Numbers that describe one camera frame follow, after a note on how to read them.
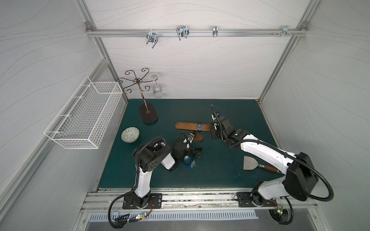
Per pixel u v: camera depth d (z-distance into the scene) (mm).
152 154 528
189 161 875
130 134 983
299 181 416
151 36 763
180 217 638
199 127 859
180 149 733
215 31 781
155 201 735
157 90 978
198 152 862
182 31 764
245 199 729
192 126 862
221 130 627
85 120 689
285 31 767
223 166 867
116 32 746
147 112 1109
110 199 742
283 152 471
